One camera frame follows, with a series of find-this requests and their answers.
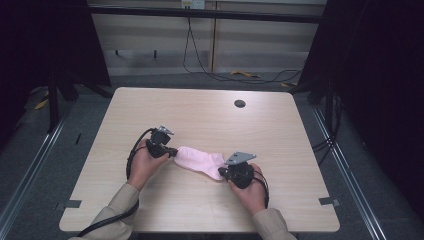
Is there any person's left hand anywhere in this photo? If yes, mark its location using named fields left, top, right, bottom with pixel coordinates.
left=127, top=138, right=170, bottom=192

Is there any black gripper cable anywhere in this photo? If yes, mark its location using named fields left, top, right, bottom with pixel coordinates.
left=253, top=168, right=271, bottom=210
left=77, top=127, right=158, bottom=238

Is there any person's right hand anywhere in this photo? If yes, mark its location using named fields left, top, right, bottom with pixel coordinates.
left=228, top=162, right=268, bottom=216

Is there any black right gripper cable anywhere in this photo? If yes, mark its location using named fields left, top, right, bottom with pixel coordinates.
left=253, top=168, right=271, bottom=210

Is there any bundle of black cables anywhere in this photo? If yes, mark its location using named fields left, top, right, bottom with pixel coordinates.
left=311, top=94, right=345, bottom=166

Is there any black metal stand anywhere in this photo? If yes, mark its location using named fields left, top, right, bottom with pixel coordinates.
left=46, top=74, right=79, bottom=134

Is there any metal floor rail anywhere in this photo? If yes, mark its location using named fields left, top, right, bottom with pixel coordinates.
left=310, top=105, right=388, bottom=240
left=0, top=108, right=72, bottom=232

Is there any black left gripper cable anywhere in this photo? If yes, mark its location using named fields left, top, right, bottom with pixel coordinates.
left=77, top=127, right=158, bottom=238

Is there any black floor cable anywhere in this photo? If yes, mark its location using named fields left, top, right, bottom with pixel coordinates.
left=182, top=16, right=304, bottom=85

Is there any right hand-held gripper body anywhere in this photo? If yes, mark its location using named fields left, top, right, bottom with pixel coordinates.
left=222, top=151, right=258, bottom=190

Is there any black curtain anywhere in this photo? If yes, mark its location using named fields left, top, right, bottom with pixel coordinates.
left=0, top=0, right=113, bottom=141
left=297, top=0, right=424, bottom=221

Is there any pink sock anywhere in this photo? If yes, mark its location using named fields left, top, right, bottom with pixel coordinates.
left=173, top=145, right=227, bottom=182

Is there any yellow floor tape strip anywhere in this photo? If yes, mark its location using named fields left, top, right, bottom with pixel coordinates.
left=34, top=97, right=50, bottom=111
left=230, top=69, right=262, bottom=80

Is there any white wall socket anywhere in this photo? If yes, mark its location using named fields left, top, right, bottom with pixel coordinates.
left=180, top=0, right=206, bottom=10

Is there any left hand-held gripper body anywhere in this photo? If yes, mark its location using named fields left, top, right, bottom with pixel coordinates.
left=145, top=125, right=175, bottom=159

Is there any grey tape piece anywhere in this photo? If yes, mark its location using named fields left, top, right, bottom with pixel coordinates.
left=318, top=196, right=341, bottom=207
left=64, top=199, right=83, bottom=210

